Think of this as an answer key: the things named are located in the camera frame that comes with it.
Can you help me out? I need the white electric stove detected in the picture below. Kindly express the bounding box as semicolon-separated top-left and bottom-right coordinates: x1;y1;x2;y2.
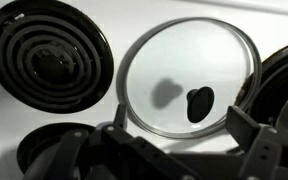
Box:
0;0;288;180

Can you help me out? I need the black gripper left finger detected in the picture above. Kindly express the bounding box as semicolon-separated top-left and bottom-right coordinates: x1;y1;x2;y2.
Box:
23;103;202;180

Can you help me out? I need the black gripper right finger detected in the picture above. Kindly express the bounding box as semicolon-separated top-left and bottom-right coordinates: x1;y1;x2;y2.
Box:
225;105;288;180

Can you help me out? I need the black pot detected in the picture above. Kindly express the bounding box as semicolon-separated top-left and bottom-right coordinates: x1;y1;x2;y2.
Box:
16;122;97;175

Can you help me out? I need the exposed black coil burner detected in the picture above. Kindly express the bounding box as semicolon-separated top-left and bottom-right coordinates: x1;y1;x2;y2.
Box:
0;0;115;115

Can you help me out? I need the black burner under small pan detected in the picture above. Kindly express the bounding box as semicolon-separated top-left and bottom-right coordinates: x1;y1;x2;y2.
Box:
234;38;288;135

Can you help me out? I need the glass lid with black knob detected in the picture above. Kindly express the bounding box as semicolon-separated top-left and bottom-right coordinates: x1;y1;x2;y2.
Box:
116;17;263;140

